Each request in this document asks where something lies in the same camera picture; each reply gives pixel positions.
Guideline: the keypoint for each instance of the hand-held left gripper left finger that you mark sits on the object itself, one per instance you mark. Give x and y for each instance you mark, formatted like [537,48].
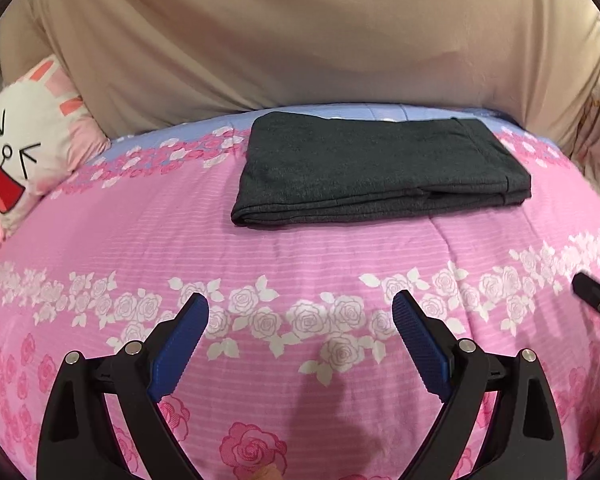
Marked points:
[180,350]

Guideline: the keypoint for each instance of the white rabbit face cushion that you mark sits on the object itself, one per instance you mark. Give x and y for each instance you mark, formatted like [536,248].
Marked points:
[25,130]

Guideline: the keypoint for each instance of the dark grey pants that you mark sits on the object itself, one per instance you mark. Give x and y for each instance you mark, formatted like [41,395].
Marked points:
[370,170]

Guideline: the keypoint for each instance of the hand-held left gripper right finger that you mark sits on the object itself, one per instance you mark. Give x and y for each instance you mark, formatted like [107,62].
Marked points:
[422,350]

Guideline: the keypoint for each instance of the pink floral blanket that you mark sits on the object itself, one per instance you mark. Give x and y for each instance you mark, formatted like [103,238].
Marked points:
[300,270]

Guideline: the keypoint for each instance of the beige cloth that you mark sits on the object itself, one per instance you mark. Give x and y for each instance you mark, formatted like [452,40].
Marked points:
[300,35]

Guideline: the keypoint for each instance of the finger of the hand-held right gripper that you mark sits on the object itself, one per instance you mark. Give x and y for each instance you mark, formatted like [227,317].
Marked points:
[592,290]

